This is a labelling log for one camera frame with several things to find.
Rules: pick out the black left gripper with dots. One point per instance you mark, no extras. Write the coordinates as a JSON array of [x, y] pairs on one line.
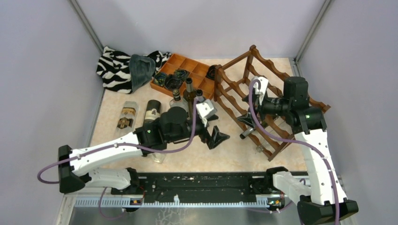
[[216, 137]]

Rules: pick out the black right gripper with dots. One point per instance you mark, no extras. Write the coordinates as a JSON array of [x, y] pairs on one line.
[[256, 106]]

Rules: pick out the wooden wine rack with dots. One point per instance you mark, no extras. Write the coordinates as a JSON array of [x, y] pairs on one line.
[[292, 110]]

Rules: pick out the dark wine bottle front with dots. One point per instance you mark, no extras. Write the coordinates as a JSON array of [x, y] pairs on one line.
[[199, 96]]

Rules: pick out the dark wine bottle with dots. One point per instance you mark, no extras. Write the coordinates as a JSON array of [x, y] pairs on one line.
[[189, 93], [199, 96], [153, 111]]

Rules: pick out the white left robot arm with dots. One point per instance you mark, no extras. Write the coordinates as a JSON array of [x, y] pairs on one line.
[[81, 168]]

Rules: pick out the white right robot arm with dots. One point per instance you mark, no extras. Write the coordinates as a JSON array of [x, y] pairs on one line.
[[324, 200]]

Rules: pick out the standing dark wine bottle back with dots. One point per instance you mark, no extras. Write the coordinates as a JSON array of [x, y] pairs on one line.
[[189, 93]]

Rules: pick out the standing clear bottle black cap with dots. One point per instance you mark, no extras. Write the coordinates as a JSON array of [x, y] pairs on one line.
[[178, 101]]

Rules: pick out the dark wine bottle lying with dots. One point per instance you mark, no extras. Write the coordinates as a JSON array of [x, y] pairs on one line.
[[153, 111]]

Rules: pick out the small clear glass bottle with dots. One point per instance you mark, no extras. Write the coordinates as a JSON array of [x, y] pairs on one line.
[[157, 157]]

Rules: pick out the clear liquor bottle gold label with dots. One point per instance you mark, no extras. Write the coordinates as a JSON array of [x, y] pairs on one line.
[[127, 119]]

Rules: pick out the black rolled item right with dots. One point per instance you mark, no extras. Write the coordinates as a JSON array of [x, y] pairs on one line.
[[211, 72]]

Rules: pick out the orange wooden compartment tray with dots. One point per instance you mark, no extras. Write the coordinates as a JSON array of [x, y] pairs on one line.
[[183, 67]]

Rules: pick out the zebra striped cloth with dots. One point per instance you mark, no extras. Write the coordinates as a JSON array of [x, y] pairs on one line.
[[113, 68]]

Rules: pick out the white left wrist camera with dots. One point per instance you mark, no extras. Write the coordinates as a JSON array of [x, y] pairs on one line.
[[206, 109]]

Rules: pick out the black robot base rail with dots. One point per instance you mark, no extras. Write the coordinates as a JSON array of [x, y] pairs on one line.
[[195, 190]]

